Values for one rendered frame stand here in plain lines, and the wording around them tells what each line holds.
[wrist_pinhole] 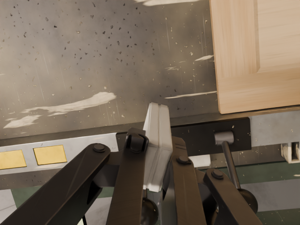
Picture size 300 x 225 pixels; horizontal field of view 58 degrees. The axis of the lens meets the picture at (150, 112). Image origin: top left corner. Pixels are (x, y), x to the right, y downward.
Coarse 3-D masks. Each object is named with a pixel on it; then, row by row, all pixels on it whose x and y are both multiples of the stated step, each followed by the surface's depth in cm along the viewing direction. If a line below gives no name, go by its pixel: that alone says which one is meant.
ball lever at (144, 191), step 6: (144, 192) 35; (144, 198) 34; (144, 204) 33; (150, 204) 33; (144, 210) 32; (150, 210) 33; (156, 210) 33; (144, 216) 32; (150, 216) 32; (156, 216) 33; (144, 222) 32; (150, 222) 32
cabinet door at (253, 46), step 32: (224, 0) 38; (256, 0) 38; (288, 0) 37; (224, 32) 39; (256, 32) 39; (288, 32) 39; (224, 64) 40; (256, 64) 40; (288, 64) 40; (224, 96) 41; (256, 96) 41; (288, 96) 41
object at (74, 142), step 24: (192, 120) 42; (216, 120) 40; (264, 120) 40; (288, 120) 40; (0, 144) 45; (24, 144) 44; (48, 144) 43; (72, 144) 43; (264, 144) 41; (24, 168) 45; (48, 168) 45
